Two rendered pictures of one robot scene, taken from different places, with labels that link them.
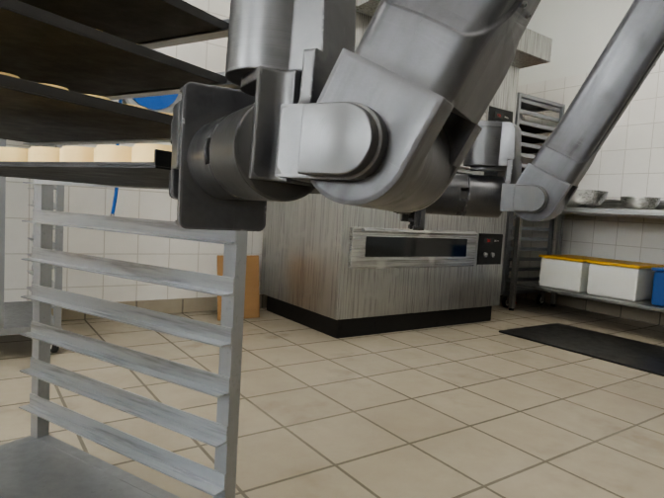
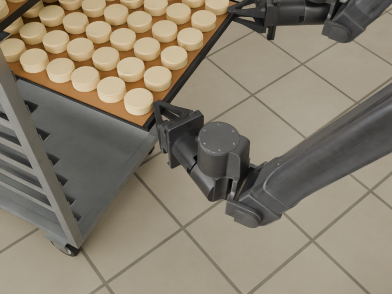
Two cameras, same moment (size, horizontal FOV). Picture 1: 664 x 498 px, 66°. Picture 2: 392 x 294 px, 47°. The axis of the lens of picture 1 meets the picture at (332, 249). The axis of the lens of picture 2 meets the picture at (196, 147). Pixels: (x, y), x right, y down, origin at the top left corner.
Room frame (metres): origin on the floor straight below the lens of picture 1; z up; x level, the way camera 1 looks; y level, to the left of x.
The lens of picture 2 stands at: (-0.08, 0.09, 1.36)
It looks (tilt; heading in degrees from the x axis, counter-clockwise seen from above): 52 degrees down; 357
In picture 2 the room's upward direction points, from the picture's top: straight up
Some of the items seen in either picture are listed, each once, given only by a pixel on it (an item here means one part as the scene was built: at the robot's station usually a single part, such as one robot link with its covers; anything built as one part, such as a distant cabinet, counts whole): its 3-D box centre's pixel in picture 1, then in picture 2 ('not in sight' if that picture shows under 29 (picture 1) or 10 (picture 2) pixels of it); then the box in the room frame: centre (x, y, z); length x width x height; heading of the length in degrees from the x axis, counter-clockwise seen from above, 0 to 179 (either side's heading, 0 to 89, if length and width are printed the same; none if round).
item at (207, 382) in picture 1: (110, 353); not in sight; (1.06, 0.45, 0.42); 0.64 x 0.03 x 0.03; 59
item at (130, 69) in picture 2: not in sight; (130, 69); (0.55, 0.17, 0.78); 0.05 x 0.05 x 0.02
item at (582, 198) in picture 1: (580, 200); not in sight; (4.20, -1.98, 0.95); 0.39 x 0.39 x 0.14
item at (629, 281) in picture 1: (625, 280); not in sight; (3.88, -2.23, 0.36); 0.46 x 0.38 x 0.26; 125
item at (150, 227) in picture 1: (114, 223); not in sight; (1.06, 0.45, 0.69); 0.64 x 0.03 x 0.03; 59
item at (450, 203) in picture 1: (436, 193); (283, 11); (0.71, -0.14, 0.78); 0.07 x 0.07 x 0.10; 89
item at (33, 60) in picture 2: (22, 158); (34, 60); (0.59, 0.35, 0.78); 0.05 x 0.05 x 0.02
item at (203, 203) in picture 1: (234, 158); (192, 150); (0.36, 0.07, 0.78); 0.07 x 0.07 x 0.10; 29
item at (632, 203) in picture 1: (639, 205); not in sight; (3.94, -2.31, 0.93); 0.27 x 0.27 x 0.10
